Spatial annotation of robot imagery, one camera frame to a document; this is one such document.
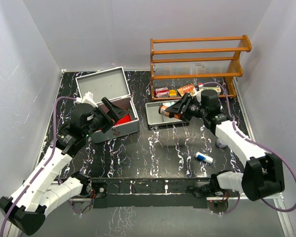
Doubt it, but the clear round container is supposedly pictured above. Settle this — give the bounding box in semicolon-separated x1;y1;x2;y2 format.
216;138;227;149

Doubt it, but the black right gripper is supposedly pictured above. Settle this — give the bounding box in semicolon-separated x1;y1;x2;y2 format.
166;93;207;121

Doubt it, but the brown glass bottle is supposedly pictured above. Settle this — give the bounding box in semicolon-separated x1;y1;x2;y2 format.
158;105;181;120

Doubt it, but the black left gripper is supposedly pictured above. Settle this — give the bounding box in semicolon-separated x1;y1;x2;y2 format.
83;98;128;137

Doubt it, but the long white medicine box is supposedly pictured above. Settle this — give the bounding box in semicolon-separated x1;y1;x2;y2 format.
199;85;222;95

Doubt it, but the blue white tube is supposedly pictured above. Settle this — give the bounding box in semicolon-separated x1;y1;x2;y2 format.
195;152;213;164

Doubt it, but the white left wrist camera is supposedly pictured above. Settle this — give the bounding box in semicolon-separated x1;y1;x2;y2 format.
76;91;98;108

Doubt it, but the grey medicine case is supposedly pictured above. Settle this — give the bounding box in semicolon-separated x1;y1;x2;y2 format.
75;67;140;143

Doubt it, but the red first aid kit pouch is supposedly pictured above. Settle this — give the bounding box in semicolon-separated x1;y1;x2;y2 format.
115;114;132;125

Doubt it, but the orange medicine packet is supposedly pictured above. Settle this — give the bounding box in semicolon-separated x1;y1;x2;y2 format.
177;83;197;97

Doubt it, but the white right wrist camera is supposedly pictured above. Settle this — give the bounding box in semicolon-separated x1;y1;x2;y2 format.
193;83;203;102

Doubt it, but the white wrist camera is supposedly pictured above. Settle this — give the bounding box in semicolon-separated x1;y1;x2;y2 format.
193;83;203;102
76;91;98;108

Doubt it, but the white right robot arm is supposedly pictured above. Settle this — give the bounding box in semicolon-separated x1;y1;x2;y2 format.
159;89;285;201

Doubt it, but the grey divided tray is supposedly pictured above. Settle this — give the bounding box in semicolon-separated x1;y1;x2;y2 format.
145;100;189;127

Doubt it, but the small yellow box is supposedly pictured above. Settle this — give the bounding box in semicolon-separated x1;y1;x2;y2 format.
169;89;177;97

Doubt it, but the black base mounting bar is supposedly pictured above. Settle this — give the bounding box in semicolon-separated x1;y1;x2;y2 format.
90;177;240;209

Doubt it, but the red white medicine box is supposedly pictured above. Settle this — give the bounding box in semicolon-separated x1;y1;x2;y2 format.
154;87;169;98

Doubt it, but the white dropper bottle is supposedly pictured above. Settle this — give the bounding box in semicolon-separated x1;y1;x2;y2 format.
162;101;176;107

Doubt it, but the orange wooden shelf rack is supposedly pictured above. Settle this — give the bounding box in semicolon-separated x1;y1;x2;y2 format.
150;35;252;101

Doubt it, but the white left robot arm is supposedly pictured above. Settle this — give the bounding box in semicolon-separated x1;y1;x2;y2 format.
0;97;129;236

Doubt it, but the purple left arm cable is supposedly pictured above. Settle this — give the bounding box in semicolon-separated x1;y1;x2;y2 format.
0;96;82;237

